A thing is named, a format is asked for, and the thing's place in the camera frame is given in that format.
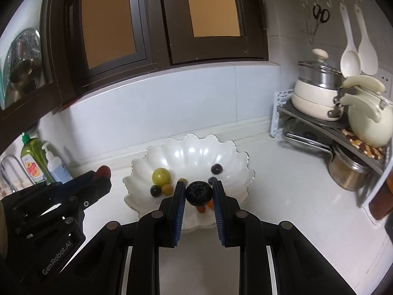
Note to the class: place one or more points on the white wall socket panel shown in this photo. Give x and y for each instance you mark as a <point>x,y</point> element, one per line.
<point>385,81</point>

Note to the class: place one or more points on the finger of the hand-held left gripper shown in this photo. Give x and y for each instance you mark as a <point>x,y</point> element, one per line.
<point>95,190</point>
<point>83,179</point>

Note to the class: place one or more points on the stainless steel pot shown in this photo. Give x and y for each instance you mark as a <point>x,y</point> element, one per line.
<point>347,172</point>

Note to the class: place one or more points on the pan with glass lid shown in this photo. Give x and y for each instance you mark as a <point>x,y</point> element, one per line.
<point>307,135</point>

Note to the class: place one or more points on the white pump bottle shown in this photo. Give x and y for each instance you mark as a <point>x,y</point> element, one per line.
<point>60,169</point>

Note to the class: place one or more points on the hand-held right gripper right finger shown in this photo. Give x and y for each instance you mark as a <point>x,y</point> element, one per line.
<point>219,215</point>

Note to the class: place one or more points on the grey corner shelf rack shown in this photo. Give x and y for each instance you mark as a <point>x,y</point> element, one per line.
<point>307,113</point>

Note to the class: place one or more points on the green dish soap bottle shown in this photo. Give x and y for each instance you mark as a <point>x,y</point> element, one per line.
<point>33,163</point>

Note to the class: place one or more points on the small red fruit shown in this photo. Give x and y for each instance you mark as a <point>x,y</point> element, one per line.
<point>201,209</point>

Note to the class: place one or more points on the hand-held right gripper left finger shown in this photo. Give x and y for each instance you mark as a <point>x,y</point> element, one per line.
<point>179,215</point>

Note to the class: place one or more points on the black scissors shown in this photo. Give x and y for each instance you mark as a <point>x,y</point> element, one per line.
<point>321,13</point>

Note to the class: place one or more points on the steel steamer plate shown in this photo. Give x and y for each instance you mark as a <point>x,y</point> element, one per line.
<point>26,55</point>

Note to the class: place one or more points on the white scalloped bowl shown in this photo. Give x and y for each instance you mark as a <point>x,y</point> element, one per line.
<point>190,156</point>

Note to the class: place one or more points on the brown wooden window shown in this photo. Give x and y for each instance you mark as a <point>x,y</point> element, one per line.
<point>122,21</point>

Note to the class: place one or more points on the tan longan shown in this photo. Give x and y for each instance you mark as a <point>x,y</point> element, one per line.
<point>183,180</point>
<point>167,189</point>

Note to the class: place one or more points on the cream ceramic kettle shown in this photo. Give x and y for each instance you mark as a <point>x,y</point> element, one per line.
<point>368,119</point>

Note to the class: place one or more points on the steel faucet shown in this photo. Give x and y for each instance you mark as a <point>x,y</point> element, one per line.
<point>7,159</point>

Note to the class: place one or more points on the white rice paddle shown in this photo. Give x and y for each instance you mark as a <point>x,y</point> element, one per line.
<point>368,55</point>

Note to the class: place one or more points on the green plum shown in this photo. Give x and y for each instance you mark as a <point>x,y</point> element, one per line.
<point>161,175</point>

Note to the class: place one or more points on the woven trivet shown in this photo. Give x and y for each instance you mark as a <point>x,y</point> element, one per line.
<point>368,152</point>

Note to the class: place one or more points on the orange tangerine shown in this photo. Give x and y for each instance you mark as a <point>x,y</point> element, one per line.
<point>210,205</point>

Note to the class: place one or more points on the steel pot with glass lid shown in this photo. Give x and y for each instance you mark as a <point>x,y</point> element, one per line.
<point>322,76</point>

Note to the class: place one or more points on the dark grape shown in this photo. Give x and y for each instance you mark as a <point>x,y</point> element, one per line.
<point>155,191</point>

